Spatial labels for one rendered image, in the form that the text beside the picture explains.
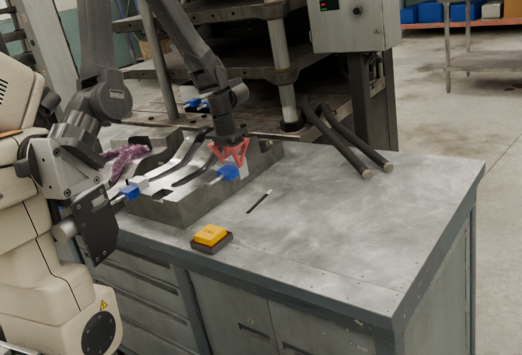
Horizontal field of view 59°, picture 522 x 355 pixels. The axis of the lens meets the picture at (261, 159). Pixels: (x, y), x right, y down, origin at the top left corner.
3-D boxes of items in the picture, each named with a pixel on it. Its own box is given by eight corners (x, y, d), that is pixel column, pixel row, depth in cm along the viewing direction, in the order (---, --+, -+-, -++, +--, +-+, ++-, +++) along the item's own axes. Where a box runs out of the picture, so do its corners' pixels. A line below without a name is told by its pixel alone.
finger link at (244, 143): (234, 160, 129) (227, 129, 126) (255, 162, 125) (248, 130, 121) (219, 170, 125) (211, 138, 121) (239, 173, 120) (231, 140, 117)
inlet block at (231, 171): (217, 196, 118) (214, 177, 116) (203, 193, 121) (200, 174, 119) (248, 174, 127) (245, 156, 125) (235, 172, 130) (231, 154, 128)
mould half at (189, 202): (184, 230, 127) (172, 186, 122) (127, 213, 143) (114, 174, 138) (284, 156, 162) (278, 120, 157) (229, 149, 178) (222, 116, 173)
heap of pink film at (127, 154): (120, 182, 151) (113, 161, 148) (78, 182, 158) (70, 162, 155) (160, 151, 173) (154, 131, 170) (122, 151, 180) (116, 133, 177)
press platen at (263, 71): (300, 116, 178) (293, 71, 172) (106, 104, 257) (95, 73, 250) (385, 60, 236) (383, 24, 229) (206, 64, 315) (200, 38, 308)
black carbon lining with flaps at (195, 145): (179, 194, 133) (171, 165, 129) (144, 186, 142) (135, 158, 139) (252, 147, 157) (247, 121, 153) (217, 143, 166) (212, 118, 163)
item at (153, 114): (301, 150, 184) (298, 133, 181) (110, 129, 263) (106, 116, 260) (385, 87, 242) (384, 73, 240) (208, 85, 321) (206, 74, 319)
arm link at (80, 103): (59, 121, 87) (74, 117, 84) (79, 78, 91) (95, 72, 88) (98, 144, 93) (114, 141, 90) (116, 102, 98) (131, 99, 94)
